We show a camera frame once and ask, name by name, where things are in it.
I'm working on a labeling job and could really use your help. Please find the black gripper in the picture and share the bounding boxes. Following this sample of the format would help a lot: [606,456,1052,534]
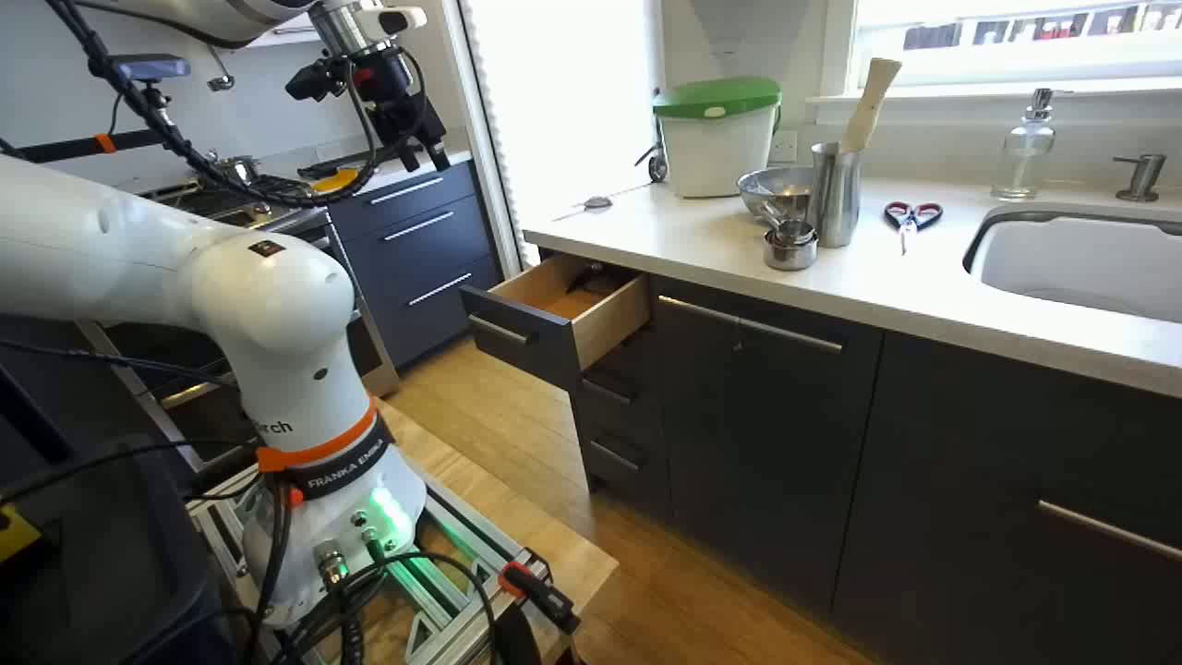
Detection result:
[348,46,456,173]

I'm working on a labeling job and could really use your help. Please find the small metal pot with handle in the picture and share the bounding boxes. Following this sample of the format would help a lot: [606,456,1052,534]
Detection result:
[758,198,815,243]

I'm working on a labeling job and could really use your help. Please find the blue drawer cabinet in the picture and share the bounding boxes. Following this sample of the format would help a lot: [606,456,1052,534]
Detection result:
[325,152,505,373]

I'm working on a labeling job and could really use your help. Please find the open wooden drawer dark front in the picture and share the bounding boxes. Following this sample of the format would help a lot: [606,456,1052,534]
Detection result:
[457,251,658,390]

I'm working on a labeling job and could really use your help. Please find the yellow object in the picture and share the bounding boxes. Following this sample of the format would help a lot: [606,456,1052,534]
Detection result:
[307,164,362,198]

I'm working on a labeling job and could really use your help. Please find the white door with blinds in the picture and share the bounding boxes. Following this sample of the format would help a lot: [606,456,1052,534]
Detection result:
[441,0,665,280]

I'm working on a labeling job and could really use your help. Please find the steel stove range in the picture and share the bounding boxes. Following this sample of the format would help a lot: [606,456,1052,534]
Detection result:
[140,156,341,238]

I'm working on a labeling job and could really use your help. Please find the white container green lid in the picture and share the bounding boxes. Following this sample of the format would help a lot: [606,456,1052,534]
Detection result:
[650,72,787,204]

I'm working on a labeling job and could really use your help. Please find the black bar orange tape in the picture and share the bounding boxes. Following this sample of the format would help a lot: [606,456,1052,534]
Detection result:
[9,126,161,164]

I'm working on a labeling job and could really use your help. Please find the metal mixing bowl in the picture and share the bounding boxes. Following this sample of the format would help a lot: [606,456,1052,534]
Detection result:
[735,163,815,225]

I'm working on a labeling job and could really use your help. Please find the metal cylinder utensil holder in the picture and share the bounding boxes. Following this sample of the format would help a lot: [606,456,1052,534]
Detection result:
[810,136,863,251]

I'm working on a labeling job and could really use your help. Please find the red black clamp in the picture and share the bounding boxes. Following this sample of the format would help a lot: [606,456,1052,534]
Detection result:
[495,550,582,632]

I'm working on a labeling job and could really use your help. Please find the wooden spatula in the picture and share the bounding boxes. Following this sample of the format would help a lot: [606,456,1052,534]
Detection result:
[839,50,906,158]

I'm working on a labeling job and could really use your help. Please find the dark kitchen base cabinet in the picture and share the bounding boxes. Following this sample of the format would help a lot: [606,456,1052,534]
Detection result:
[575,272,1182,665]

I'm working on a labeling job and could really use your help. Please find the black equipment case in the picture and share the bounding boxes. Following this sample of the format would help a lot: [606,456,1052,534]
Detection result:
[0,310,244,665]

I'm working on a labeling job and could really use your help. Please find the clear glass soap bottle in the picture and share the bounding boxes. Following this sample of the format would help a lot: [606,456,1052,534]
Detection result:
[990,84,1060,204]

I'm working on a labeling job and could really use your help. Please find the kitchen window with blinds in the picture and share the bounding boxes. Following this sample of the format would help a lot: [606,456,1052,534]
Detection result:
[845,0,1182,91]

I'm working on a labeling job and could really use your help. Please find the kitchen sink basin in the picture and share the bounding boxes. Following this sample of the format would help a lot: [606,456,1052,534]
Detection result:
[960,198,1182,328]

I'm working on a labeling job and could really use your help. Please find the metal faucet lever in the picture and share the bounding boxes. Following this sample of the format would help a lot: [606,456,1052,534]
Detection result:
[1111,152,1170,206]

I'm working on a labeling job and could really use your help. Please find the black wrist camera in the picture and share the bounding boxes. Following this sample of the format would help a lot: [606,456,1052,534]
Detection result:
[283,54,355,102]

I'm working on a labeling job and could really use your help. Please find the camera bar on stand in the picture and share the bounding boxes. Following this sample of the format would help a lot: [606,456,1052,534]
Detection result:
[105,46,193,89]

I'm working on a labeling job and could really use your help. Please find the long metal cabinet handle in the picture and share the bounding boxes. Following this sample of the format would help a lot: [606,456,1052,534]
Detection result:
[1033,495,1182,566]
[654,289,848,358]

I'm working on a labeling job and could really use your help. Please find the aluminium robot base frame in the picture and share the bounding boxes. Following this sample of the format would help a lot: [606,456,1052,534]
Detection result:
[180,465,582,665]

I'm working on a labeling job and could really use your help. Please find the scissors with dark handles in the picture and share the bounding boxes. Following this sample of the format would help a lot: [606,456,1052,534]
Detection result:
[879,197,951,258]

